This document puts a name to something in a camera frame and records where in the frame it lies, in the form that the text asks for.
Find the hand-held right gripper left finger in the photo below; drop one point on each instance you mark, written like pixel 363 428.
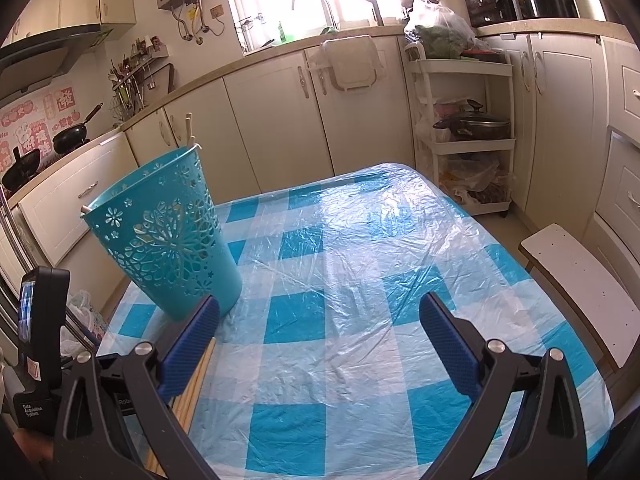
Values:
pixel 192 347

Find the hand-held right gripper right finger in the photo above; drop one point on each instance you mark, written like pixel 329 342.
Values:
pixel 450 347

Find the bundle of wooden chopsticks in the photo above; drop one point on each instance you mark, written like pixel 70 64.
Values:
pixel 197 385

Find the blue perforated plastic basket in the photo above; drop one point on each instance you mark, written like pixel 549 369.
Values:
pixel 165 260

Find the person's left hand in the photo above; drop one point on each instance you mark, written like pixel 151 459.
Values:
pixel 32 445

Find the white plastic bag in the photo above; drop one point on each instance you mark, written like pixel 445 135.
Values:
pixel 85 317

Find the blue checked plastic tablecloth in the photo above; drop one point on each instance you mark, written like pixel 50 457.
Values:
pixel 350 285

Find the white wooden stool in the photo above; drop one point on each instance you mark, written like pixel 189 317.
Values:
pixel 585 285

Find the plastic bags of food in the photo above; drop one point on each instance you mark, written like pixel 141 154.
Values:
pixel 475 180

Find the black wok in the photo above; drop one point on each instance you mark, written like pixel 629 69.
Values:
pixel 22 170
pixel 72 140

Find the white storage trolley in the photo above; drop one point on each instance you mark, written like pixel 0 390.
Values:
pixel 460 155

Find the dark cooking pot with lid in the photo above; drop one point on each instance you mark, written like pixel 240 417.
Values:
pixel 475 127

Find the range hood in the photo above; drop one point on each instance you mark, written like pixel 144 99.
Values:
pixel 50 50

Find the white hanging door bin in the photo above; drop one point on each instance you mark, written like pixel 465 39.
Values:
pixel 350 65

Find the plastic bag of vegetables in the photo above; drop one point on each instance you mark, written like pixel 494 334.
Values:
pixel 440 30

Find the green bottle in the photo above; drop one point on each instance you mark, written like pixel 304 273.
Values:
pixel 281 32

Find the green dish cloth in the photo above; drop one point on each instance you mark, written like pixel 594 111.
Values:
pixel 329 30

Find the cream upper cabinets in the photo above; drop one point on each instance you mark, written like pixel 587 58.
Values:
pixel 80 0

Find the black microwave oven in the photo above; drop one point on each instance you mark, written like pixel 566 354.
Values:
pixel 490 5

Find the white thermos jug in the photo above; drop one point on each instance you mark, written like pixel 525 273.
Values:
pixel 452 2

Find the black water tap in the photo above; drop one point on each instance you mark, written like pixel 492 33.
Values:
pixel 375 10

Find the chrome kitchen faucet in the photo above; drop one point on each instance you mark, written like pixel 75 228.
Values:
pixel 320 2

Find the silver sliding door frame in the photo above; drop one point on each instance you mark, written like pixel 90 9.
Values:
pixel 15 260

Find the pink wall stickers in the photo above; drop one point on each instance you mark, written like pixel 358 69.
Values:
pixel 40 115

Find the wall utensil rack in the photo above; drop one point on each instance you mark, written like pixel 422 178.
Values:
pixel 135 75

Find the wall power outlet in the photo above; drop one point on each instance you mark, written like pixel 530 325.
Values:
pixel 216 11

